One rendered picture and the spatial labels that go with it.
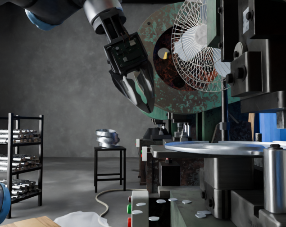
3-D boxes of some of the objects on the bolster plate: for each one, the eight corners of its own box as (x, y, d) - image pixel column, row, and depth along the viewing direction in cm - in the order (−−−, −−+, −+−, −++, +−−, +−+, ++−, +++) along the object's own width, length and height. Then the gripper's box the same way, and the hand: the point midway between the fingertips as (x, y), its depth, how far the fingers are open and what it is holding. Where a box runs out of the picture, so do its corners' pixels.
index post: (272, 214, 36) (270, 144, 37) (262, 207, 39) (261, 143, 40) (292, 214, 36) (290, 144, 37) (280, 207, 39) (279, 143, 40)
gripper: (84, 18, 49) (131, 120, 49) (128, 0, 50) (175, 100, 50) (90, 34, 58) (131, 122, 57) (128, 19, 59) (168, 105, 58)
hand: (147, 107), depth 56 cm, fingers closed
